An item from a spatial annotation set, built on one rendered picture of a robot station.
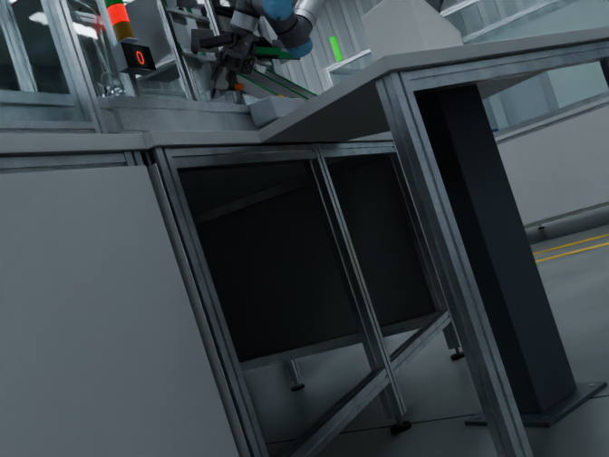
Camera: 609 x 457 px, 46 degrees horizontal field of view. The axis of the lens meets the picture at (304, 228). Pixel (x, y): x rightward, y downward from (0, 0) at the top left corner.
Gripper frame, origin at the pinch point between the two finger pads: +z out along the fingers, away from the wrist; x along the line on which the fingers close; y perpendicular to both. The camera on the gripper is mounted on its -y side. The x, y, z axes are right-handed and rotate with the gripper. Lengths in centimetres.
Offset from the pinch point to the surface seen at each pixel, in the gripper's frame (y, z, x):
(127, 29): -20.7, -10.0, -20.2
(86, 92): 25, -5, -84
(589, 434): 128, 31, -27
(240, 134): 35, -1, -43
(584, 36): 89, -47, 7
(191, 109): 23, -2, -46
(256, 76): -7.5, -5.1, 34.8
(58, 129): 29, 0, -93
